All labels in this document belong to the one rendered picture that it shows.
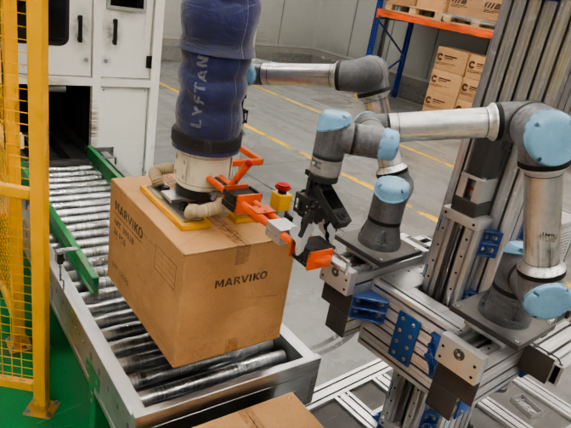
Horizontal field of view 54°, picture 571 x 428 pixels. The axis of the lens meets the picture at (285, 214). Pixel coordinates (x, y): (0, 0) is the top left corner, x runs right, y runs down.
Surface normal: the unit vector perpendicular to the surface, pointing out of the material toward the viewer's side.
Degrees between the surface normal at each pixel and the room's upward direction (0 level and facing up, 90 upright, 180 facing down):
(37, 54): 90
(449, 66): 92
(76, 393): 0
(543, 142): 83
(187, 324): 90
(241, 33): 100
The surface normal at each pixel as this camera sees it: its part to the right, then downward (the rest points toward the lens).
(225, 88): 0.38, 0.11
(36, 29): -0.06, 0.38
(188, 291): 0.57, 0.40
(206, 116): 0.00, 0.13
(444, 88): -0.76, 0.20
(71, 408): 0.16, -0.91
